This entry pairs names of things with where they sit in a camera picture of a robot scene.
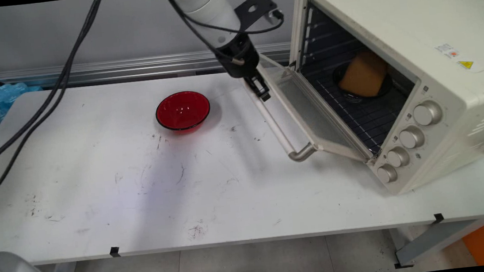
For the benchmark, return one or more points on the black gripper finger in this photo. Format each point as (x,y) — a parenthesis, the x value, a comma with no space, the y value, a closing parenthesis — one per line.
(252,86)
(264,90)

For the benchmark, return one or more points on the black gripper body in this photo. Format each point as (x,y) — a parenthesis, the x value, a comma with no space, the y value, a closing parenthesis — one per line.
(239,58)

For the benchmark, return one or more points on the red plastic bowl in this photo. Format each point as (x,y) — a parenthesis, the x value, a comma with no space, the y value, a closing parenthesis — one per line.
(182,110)

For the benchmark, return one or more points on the black plate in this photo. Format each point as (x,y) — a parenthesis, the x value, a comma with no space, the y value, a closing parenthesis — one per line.
(344,95)

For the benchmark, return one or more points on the slice of bread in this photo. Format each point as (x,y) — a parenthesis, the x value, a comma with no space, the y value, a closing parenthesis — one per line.
(362,75)

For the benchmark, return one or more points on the small silver oven knob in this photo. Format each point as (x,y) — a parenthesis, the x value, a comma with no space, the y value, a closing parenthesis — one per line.
(387,173)

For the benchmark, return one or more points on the large silver oven knob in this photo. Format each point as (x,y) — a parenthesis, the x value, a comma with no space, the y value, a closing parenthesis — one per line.
(427,113)

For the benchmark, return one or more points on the cream toaster oven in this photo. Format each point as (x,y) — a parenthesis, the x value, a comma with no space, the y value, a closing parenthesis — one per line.
(426,16)

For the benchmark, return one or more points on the white oven label sticker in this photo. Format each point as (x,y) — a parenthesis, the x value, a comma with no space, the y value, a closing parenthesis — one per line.
(448,50)

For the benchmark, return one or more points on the yellow warning sticker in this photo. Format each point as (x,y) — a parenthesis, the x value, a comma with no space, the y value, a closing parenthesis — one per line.
(466,64)

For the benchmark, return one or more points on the black tape piece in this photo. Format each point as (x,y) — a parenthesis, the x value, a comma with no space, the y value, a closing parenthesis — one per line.
(115,251)
(439,218)

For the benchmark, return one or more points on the blue water bottle pack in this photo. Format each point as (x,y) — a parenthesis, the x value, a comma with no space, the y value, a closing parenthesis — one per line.
(7,93)

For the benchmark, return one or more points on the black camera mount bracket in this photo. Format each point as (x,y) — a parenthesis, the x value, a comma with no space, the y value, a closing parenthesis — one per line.
(256,12)

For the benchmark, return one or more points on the aluminium rail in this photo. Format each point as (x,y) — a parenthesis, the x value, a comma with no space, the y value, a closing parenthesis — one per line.
(138,68)

